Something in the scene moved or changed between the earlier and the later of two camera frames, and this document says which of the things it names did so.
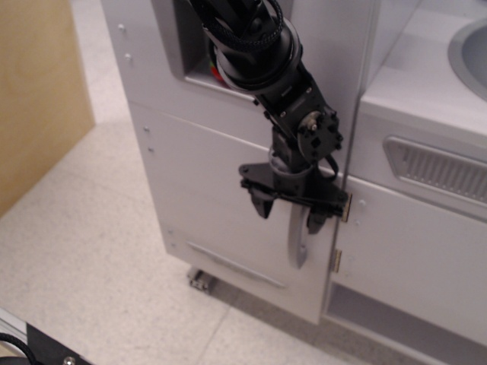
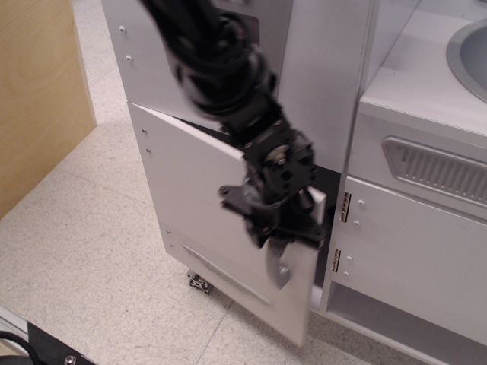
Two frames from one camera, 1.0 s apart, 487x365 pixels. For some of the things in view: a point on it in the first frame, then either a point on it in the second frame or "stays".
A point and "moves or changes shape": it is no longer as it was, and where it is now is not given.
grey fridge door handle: [297, 221] moves or changes shape
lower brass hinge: [337, 260] stays
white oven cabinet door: [424, 259] stays
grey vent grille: [437, 169] stays
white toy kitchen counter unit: [410, 271] stays
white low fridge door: [207, 220] moves or changes shape
